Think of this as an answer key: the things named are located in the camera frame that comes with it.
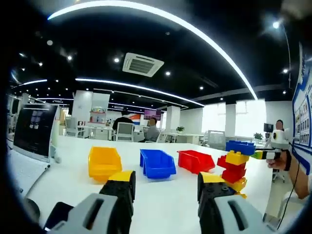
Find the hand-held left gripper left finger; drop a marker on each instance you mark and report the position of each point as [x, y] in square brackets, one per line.
[97, 214]

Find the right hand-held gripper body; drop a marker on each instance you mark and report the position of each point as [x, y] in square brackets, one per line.
[281, 139]

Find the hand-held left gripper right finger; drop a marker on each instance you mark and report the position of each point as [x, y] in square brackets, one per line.
[219, 214]

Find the large blue toy block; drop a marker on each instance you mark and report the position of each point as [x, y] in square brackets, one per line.
[240, 147]

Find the yellow toy block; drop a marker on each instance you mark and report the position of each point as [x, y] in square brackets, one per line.
[236, 158]
[240, 185]

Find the red toy block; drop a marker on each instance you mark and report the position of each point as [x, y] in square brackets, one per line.
[232, 176]
[230, 165]

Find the yellow plastic bin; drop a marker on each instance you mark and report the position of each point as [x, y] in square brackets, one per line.
[103, 158]

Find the red plastic bin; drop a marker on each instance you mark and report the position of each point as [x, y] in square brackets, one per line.
[192, 164]

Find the blue plastic bin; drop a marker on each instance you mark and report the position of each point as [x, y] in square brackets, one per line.
[158, 168]

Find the person's right hand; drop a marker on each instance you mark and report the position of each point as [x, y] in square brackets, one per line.
[279, 163]

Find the small potted plant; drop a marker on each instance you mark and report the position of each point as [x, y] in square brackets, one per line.
[180, 129]
[258, 136]

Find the small dark monitor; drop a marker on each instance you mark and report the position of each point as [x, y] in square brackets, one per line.
[268, 127]

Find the black flat object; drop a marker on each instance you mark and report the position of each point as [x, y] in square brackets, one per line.
[58, 214]

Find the grey mesh office chair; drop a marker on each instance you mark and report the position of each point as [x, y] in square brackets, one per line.
[124, 131]

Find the white office chair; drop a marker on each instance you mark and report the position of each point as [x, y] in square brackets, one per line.
[73, 126]

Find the display shelf with colourful items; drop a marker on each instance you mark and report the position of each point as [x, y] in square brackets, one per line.
[97, 117]

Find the computer monitor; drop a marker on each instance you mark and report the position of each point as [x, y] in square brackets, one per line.
[34, 131]

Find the group of ceiling spotlights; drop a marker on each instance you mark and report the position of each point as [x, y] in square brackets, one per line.
[168, 73]

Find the short curved ceiling light strip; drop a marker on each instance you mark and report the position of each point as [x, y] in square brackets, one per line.
[136, 85]

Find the ceiling air conditioner vent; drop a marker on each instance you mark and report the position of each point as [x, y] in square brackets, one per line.
[142, 64]

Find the small ceiling light strip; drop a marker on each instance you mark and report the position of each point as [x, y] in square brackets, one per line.
[31, 82]

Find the long curved ceiling light strip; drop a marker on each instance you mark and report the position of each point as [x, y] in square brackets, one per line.
[170, 17]

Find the blue and white wall poster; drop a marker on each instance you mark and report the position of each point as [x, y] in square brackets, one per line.
[302, 117]

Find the wall screen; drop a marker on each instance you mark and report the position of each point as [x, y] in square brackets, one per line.
[152, 114]

